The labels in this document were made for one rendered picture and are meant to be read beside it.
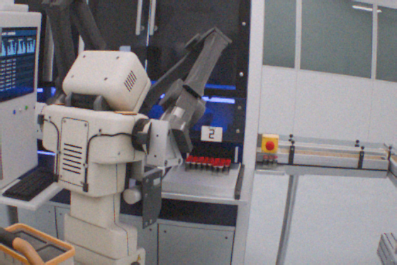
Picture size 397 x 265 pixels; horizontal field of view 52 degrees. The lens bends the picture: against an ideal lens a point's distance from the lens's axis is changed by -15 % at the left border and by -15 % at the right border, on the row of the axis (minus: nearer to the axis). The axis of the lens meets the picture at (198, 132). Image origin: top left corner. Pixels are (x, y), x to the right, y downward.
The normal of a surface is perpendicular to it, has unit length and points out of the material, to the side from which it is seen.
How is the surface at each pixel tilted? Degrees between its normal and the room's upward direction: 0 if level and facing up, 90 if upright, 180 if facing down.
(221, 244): 90
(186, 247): 90
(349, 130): 90
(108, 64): 48
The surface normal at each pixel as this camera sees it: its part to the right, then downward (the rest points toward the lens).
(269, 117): -0.14, 0.20
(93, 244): -0.43, 0.03
